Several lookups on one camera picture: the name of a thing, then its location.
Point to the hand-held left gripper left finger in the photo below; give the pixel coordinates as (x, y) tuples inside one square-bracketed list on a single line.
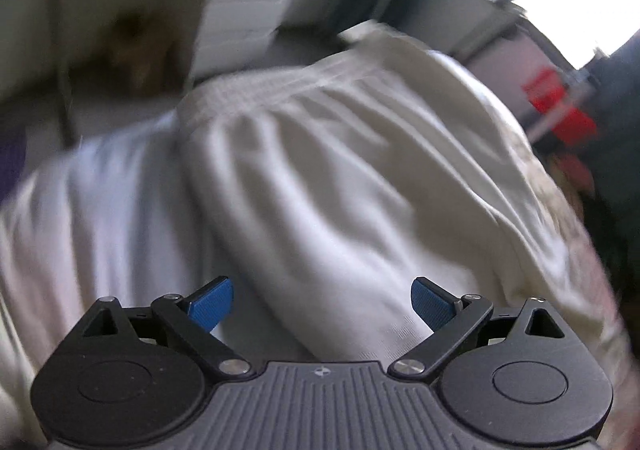
[(212, 305)]

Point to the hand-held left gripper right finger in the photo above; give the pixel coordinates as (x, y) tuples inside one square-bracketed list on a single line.
[(430, 305)]

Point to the white pants with striped trim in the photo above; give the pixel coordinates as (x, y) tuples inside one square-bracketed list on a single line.
[(360, 190)]

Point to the red bag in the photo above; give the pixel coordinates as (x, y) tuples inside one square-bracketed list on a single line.
[(560, 104)]

